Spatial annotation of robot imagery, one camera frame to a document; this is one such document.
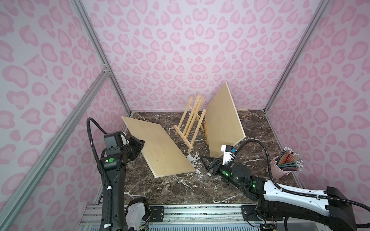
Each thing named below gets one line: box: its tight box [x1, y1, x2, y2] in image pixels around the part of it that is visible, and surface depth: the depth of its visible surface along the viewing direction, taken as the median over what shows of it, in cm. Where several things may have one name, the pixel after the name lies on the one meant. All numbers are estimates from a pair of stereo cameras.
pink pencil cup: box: [270, 155, 291, 179], surface depth 80 cm
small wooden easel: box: [173, 94, 207, 154], surface depth 90 cm
